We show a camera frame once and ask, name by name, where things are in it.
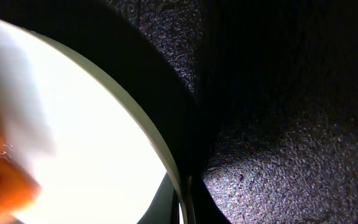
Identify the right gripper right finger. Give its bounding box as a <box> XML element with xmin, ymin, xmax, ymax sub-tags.
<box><xmin>186</xmin><ymin>176</ymin><xmax>230</xmax><ymax>224</ymax></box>

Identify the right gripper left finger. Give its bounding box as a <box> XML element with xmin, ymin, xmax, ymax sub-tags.
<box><xmin>137</xmin><ymin>174</ymin><xmax>179</xmax><ymax>224</ymax></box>

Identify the mint plate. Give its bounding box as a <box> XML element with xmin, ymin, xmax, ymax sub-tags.
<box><xmin>0</xmin><ymin>20</ymin><xmax>188</xmax><ymax>223</ymax></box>

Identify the orange green sponge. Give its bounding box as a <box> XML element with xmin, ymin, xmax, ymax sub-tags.
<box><xmin>0</xmin><ymin>135</ymin><xmax>41</xmax><ymax>223</ymax></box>

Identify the black round tray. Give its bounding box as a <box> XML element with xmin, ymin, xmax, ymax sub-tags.
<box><xmin>0</xmin><ymin>0</ymin><xmax>203</xmax><ymax>208</ymax></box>

